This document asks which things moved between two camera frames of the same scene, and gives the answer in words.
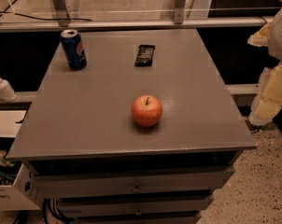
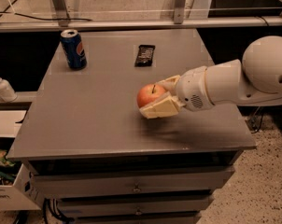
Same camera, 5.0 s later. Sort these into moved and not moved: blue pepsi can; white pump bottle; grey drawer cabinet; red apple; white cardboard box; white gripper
Moved: red apple; white gripper
Not moved: white cardboard box; grey drawer cabinet; blue pepsi can; white pump bottle
